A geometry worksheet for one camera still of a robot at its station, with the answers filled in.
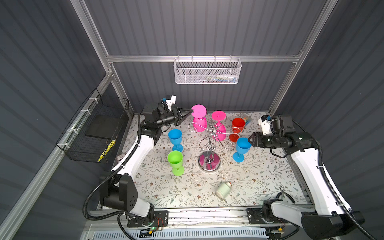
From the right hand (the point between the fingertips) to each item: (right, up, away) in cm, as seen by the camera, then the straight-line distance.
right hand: (255, 140), depth 73 cm
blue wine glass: (-42, 0, +17) cm, 45 cm away
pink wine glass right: (-18, +4, -3) cm, 19 cm away
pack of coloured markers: (+11, +13, +41) cm, 45 cm away
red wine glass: (-3, +7, +19) cm, 21 cm away
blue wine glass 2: (-1, -4, +15) cm, 15 cm away
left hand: (-30, +14, -4) cm, 34 cm away
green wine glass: (-41, -12, +12) cm, 44 cm away
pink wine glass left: (-27, +10, +1) cm, 29 cm away
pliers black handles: (+18, -29, +8) cm, 35 cm away
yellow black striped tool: (-71, -3, -2) cm, 71 cm away
